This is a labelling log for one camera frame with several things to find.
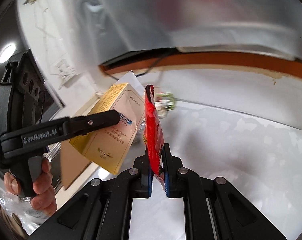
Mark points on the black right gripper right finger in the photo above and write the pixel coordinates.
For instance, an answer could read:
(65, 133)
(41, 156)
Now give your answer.
(214, 208)

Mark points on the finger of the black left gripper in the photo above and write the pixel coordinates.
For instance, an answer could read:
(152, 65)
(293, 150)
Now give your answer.
(82, 125)

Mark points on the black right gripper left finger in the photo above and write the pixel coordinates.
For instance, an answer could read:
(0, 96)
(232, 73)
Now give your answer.
(101, 209)

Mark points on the yellow toothpaste box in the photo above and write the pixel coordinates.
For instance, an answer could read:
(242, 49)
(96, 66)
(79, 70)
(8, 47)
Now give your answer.
(108, 147)

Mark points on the red snack wrapper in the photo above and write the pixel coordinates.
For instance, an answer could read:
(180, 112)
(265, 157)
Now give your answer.
(153, 135)

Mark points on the person's left hand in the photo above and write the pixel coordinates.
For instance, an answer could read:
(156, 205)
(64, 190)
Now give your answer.
(44, 200)

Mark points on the green white package on counter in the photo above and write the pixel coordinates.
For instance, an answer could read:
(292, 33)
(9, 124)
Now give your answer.
(164, 102)

